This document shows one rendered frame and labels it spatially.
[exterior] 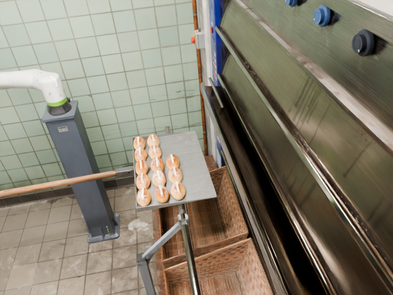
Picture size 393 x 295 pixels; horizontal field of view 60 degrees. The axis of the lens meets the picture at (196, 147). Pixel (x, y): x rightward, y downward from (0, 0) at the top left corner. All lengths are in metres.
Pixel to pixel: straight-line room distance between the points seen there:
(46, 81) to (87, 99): 0.74
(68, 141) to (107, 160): 0.92
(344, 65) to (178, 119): 2.39
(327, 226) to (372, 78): 0.44
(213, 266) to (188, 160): 0.58
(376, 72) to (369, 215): 0.27
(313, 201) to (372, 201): 0.32
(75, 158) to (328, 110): 1.96
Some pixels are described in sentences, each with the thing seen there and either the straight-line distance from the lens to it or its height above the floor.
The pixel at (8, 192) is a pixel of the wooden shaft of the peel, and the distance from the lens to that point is 1.88.
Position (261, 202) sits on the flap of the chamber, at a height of 1.41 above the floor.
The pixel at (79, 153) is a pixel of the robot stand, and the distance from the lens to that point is 2.51.
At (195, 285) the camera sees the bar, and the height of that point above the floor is 1.17.
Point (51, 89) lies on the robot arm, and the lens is 2.31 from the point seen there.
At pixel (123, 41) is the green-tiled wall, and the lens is 2.76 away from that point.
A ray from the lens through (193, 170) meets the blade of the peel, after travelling 1.71.
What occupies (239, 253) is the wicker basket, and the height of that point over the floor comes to 0.75.
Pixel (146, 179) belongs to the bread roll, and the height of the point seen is 1.22.
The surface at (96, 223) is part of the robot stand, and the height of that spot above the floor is 0.18.
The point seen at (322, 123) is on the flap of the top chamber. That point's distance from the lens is 0.90.
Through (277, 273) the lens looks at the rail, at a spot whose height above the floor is 1.44.
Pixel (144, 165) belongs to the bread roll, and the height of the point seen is 1.22.
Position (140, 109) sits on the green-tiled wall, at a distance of 3.00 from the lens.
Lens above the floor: 2.29
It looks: 37 degrees down
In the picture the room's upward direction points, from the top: 6 degrees counter-clockwise
